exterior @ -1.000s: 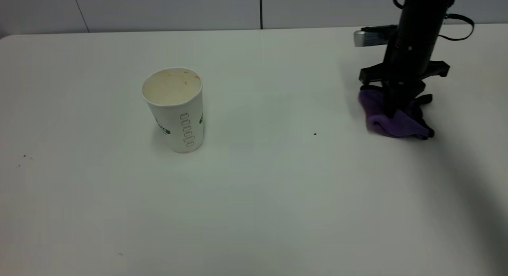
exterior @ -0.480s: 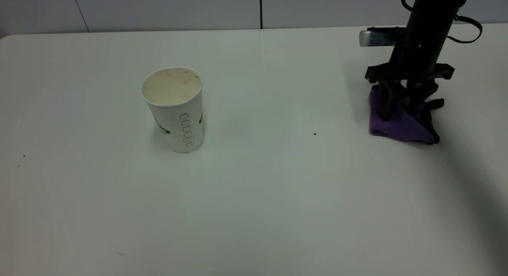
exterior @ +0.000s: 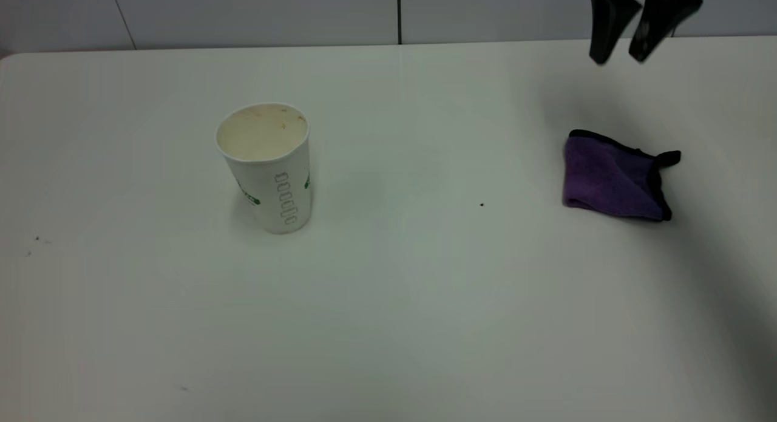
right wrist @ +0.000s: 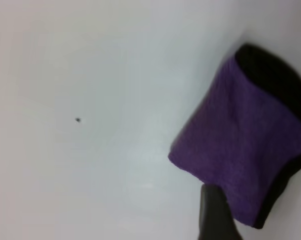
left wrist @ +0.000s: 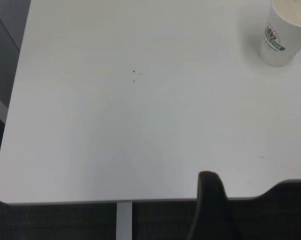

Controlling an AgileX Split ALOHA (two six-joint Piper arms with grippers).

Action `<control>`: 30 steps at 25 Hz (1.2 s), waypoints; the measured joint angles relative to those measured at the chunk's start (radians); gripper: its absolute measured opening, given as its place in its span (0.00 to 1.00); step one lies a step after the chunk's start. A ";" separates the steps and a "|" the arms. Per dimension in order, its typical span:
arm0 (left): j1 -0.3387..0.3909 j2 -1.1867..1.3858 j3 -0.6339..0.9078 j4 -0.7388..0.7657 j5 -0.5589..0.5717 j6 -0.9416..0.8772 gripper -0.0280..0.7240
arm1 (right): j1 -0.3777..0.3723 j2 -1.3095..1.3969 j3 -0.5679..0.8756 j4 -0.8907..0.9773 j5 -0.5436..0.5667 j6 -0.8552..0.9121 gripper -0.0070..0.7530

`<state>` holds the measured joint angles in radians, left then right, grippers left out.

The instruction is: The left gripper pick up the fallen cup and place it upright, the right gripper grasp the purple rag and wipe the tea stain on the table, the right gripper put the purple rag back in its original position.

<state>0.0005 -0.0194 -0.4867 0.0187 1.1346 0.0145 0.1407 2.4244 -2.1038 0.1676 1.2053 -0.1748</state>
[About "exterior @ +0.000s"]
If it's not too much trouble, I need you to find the purple cloth with black edging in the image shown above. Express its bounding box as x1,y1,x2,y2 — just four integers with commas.
562,129,682,223

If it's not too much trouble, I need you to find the white paper cup green print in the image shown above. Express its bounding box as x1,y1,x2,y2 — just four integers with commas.
215,103,312,235

